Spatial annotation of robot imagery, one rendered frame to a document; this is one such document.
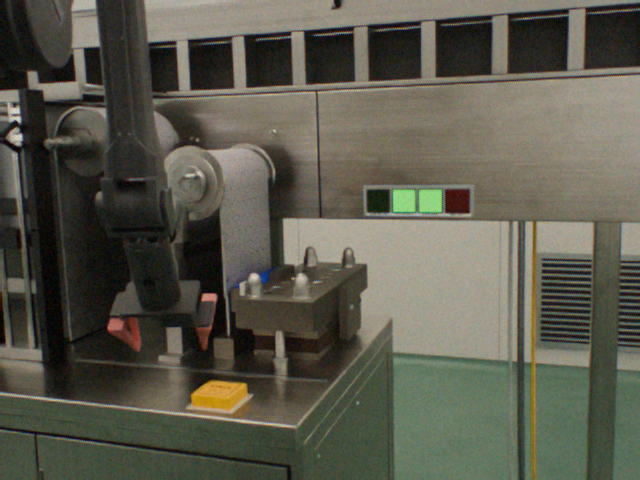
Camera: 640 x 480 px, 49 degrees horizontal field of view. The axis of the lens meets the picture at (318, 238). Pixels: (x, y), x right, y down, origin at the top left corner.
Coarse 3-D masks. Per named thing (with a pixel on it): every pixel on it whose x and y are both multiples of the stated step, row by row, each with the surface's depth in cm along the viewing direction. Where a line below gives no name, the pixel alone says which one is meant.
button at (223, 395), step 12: (216, 384) 118; (228, 384) 118; (240, 384) 118; (192, 396) 114; (204, 396) 114; (216, 396) 113; (228, 396) 113; (240, 396) 116; (216, 408) 113; (228, 408) 112
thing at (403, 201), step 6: (396, 192) 158; (402, 192) 158; (408, 192) 157; (396, 198) 158; (402, 198) 158; (408, 198) 158; (396, 204) 159; (402, 204) 158; (408, 204) 158; (396, 210) 159; (402, 210) 158; (408, 210) 158; (414, 210) 157
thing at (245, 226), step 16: (224, 208) 138; (240, 208) 145; (256, 208) 153; (224, 224) 138; (240, 224) 146; (256, 224) 153; (224, 240) 139; (240, 240) 146; (256, 240) 153; (224, 256) 139; (240, 256) 146; (256, 256) 154; (224, 272) 139; (240, 272) 146; (256, 272) 154; (224, 288) 140
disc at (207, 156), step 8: (176, 152) 138; (184, 152) 138; (192, 152) 137; (200, 152) 136; (208, 152) 136; (168, 160) 139; (208, 160) 136; (216, 160) 136; (168, 168) 139; (216, 168) 136; (216, 176) 136; (224, 176) 136; (224, 184) 136; (224, 192) 136; (200, 200) 138; (216, 200) 137; (208, 208) 138; (216, 208) 137; (192, 216) 139; (200, 216) 139; (208, 216) 138
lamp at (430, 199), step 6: (420, 192) 156; (426, 192) 156; (432, 192) 156; (438, 192) 155; (420, 198) 157; (426, 198) 156; (432, 198) 156; (438, 198) 155; (420, 204) 157; (426, 204) 156; (432, 204) 156; (438, 204) 156; (420, 210) 157; (426, 210) 157; (432, 210) 156; (438, 210) 156
